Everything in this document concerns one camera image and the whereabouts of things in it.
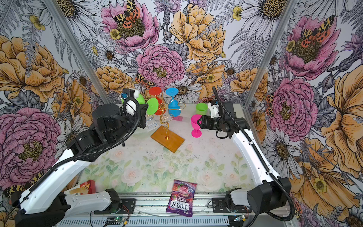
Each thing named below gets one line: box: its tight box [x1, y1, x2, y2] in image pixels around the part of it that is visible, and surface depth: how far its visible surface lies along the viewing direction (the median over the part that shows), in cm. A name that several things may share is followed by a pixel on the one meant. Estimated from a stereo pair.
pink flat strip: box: [171, 115, 184, 122], surface depth 114 cm
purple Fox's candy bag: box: [165, 179, 198, 218], surface depth 76 cm
